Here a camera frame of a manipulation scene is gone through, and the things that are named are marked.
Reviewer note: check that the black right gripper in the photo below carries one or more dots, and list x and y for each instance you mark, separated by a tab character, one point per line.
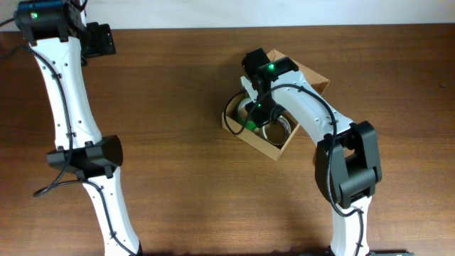
261	117

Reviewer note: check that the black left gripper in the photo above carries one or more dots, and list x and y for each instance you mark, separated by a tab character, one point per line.
103	40

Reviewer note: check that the green tape roll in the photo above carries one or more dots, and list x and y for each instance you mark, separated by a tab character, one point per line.
241	114

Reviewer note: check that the beige masking tape roll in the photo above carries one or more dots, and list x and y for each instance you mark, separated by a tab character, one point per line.
277	133

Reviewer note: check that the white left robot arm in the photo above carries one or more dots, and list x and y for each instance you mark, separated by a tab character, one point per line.
61	40

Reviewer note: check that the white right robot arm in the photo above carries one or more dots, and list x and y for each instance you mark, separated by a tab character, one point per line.
347	155

